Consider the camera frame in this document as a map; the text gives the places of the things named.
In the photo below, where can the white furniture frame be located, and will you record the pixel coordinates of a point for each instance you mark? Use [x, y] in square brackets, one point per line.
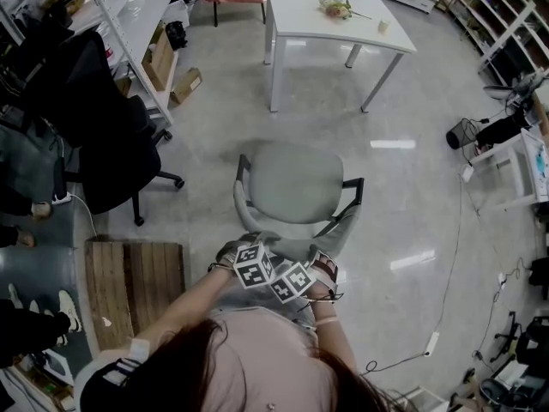
[429, 401]

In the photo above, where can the white plastic basket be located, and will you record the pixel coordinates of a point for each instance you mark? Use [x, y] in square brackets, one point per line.
[178, 11]

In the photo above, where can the person's grey trousers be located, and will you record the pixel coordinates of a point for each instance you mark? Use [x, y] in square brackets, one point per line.
[257, 298]

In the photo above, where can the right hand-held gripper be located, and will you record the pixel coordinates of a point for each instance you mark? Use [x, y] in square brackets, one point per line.
[289, 283]

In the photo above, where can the black white-striped garment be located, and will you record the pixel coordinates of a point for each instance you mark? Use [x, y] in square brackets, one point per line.
[98, 384]

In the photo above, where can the person's right forearm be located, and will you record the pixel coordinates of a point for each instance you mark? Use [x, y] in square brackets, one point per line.
[334, 341]

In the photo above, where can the person's left forearm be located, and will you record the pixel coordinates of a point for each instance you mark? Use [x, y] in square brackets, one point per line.
[188, 303]

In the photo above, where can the small white side table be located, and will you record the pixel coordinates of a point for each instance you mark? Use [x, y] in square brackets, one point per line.
[527, 187]

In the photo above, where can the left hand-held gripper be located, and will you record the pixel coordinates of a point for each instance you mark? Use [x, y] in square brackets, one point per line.
[253, 268]

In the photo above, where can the white power strip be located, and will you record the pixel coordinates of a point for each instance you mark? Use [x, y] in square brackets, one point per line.
[431, 343]
[61, 198]
[466, 173]

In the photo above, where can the small cardboard box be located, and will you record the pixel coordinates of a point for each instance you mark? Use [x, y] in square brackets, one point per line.
[186, 84]

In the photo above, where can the black office chair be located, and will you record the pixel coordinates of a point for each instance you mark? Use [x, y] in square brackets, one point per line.
[107, 144]

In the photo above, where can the flower bouquet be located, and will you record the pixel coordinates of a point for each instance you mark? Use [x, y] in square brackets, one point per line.
[334, 9]

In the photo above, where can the white metal shelving rack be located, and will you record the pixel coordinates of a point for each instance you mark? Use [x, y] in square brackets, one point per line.
[137, 2]

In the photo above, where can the person's pink top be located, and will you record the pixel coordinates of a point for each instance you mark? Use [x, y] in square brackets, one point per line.
[274, 359]

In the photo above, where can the black plastic bag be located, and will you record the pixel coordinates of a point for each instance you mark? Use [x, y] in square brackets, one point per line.
[176, 34]

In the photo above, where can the white desk table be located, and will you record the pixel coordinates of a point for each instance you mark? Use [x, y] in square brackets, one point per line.
[309, 11]

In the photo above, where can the grey office chair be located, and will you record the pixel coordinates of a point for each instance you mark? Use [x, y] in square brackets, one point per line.
[296, 183]

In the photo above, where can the white product box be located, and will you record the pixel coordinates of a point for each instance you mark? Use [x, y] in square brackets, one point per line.
[60, 369]

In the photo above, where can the pink wrist band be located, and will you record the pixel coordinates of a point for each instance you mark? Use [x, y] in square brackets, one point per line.
[327, 321]

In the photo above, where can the black mesh waste bin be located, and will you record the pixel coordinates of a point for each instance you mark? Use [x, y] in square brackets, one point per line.
[459, 137]

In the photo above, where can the person's right hand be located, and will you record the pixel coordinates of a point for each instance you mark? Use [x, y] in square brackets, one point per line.
[328, 266]

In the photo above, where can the large cardboard box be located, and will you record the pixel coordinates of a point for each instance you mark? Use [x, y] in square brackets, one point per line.
[161, 62]

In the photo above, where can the white open shelf unit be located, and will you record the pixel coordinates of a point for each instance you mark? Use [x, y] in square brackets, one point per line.
[514, 27]

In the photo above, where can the cream glass candle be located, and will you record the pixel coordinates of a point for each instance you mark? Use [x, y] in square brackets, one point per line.
[384, 26]

